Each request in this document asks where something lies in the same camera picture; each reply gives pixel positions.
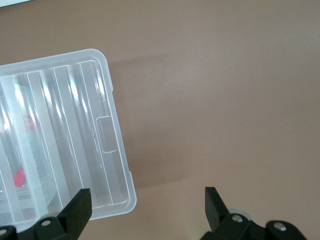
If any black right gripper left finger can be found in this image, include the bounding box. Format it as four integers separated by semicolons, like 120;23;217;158
0;188;93;240

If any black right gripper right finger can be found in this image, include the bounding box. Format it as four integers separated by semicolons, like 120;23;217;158
199;186;307;240

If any clear ribbed box lid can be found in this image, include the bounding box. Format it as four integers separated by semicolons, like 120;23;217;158
0;48;138;227

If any clear plastic storage box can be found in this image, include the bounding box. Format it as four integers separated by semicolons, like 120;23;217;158
0;48;138;227

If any red block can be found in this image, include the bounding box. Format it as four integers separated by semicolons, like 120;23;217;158
24;117;38;131
12;167;27;188

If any brown table cover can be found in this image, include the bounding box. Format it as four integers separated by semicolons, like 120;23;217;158
0;0;320;240

